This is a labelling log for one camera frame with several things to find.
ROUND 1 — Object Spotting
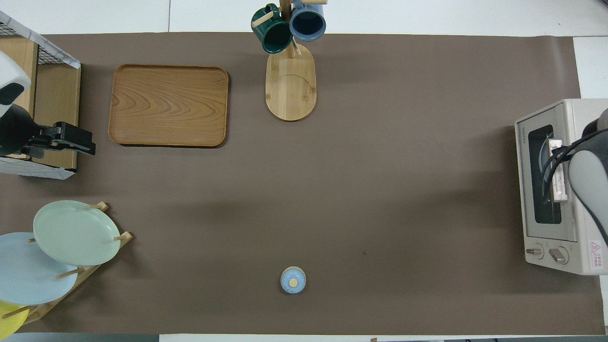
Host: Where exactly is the pale blue large plate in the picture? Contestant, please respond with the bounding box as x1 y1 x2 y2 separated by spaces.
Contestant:
0 232 79 305

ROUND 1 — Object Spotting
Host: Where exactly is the pale green plate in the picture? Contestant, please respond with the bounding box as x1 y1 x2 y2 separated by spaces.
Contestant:
33 200 121 267

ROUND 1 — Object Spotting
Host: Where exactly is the oven door with glass window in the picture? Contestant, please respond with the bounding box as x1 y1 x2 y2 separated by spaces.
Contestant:
514 107 578 242

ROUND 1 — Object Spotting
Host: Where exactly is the beige toaster oven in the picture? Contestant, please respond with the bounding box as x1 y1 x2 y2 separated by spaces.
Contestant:
514 99 608 276

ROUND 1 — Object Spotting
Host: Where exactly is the blue grey mug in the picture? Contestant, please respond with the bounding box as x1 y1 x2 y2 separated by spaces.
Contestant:
289 0 327 42

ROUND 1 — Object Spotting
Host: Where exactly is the brown table mat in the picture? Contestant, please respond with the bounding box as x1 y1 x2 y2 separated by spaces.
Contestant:
0 32 606 335

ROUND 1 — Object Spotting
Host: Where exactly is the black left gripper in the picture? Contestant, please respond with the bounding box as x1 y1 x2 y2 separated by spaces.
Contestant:
42 122 96 157

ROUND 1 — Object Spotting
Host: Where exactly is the wooden mug tree stand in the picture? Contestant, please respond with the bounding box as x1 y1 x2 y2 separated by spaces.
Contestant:
252 0 328 122

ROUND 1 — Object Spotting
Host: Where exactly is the yellow plate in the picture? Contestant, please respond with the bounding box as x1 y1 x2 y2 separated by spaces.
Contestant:
0 300 30 341

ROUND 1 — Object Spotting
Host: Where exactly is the dark green mug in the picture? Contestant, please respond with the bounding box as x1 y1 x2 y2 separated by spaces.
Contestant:
251 4 294 54

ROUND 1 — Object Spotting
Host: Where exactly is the light blue round plate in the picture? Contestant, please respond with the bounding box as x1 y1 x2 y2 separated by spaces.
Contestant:
539 140 554 177

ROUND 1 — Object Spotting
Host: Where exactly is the wooden shelf with wire mesh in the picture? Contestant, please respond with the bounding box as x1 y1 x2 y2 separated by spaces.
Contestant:
0 10 82 180

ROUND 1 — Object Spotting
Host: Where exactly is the wooden plate rack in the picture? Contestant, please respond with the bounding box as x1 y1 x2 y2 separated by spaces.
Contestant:
0 202 133 326

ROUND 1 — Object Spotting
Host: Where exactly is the rectangular wooden tray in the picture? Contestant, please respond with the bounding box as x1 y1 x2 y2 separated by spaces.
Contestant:
108 64 229 148

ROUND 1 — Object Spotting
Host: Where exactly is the red warning sticker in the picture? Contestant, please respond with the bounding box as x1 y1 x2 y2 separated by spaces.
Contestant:
589 241 604 271

